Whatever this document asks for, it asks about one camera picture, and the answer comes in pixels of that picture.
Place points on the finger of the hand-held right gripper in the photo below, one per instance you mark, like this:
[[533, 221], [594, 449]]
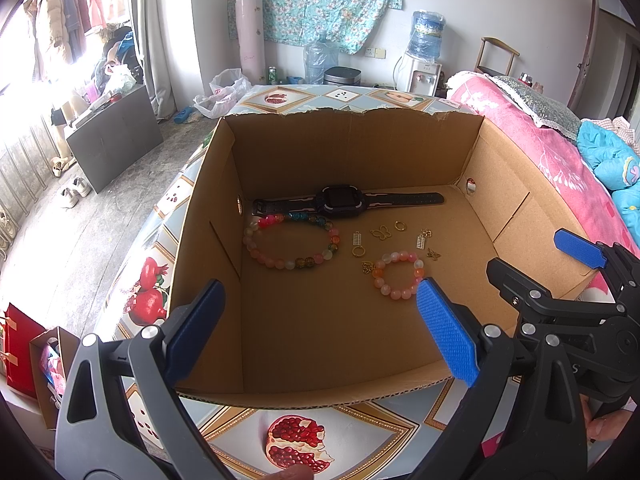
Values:
[[530, 295], [580, 250]]

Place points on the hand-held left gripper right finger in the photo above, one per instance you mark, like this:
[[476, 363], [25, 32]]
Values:
[[447, 330]]

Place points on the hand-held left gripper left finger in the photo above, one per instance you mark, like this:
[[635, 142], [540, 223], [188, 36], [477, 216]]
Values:
[[197, 330]]

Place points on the small gold butterfly charm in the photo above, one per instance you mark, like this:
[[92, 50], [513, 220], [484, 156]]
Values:
[[434, 254]]

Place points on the gold abacus charm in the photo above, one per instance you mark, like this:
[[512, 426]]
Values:
[[420, 241], [357, 238]]

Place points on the gold flower charm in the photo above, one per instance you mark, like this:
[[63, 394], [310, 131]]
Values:
[[367, 268]]

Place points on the gold butterfly outline charm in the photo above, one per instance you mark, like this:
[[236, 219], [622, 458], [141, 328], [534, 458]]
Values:
[[381, 233]]

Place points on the brown cardboard box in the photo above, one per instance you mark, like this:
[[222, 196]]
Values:
[[325, 330]]

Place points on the purple black smartwatch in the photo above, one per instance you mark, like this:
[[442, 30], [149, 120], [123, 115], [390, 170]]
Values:
[[340, 202]]

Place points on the person's right hand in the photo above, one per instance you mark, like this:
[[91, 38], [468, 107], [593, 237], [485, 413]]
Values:
[[607, 425]]

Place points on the person's left hand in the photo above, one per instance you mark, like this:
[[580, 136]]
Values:
[[295, 474]]

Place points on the fruit print tablecloth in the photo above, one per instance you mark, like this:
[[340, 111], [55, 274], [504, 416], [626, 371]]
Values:
[[150, 280]]

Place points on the blue quilt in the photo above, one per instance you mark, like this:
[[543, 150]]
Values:
[[605, 155]]

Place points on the pink floral blanket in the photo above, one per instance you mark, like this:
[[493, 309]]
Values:
[[525, 135]]

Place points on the grey lace pillow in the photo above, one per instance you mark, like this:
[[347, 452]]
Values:
[[540, 105]]

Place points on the small open cardboard box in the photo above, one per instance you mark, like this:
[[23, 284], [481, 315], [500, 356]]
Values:
[[45, 395]]

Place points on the red paper bag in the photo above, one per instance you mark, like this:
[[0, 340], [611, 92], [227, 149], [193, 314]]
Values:
[[20, 350]]

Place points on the white sneaker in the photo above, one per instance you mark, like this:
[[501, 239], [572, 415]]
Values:
[[70, 198], [82, 186]]

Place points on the brown wooden door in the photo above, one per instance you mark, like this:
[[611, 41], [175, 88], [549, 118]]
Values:
[[610, 60]]

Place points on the grey low cabinet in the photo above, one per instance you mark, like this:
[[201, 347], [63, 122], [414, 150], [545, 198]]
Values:
[[115, 140]]

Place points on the beige shoe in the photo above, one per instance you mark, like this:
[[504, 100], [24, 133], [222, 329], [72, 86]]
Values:
[[62, 166]]

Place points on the blue slipper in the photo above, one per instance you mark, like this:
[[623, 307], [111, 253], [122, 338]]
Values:
[[182, 116], [295, 80]]

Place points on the wooden chair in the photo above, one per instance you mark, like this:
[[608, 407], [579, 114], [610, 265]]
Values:
[[500, 44]]

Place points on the white water dispenser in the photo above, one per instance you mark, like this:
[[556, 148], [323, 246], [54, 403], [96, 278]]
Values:
[[422, 77]]

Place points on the white plastic bag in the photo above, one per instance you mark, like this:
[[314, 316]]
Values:
[[225, 95]]

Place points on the green drink can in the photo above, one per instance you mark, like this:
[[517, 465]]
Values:
[[272, 76]]

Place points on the silver grey bin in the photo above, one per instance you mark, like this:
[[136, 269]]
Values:
[[341, 76]]

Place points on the pile of clothes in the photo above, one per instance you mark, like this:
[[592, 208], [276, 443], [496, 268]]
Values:
[[117, 60]]

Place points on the pink rolled mat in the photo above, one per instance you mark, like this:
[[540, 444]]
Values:
[[250, 40]]

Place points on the clear water jug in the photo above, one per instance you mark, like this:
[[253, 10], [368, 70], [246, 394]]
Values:
[[318, 60]]

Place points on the grey curtain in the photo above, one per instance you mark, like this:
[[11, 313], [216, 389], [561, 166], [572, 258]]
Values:
[[160, 35]]

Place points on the hanging clothes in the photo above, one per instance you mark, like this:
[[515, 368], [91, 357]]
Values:
[[60, 20]]

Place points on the wall power socket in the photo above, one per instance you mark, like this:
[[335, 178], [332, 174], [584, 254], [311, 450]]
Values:
[[376, 52]]

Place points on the floral wall cloth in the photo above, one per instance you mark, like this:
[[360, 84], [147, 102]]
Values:
[[320, 0]]

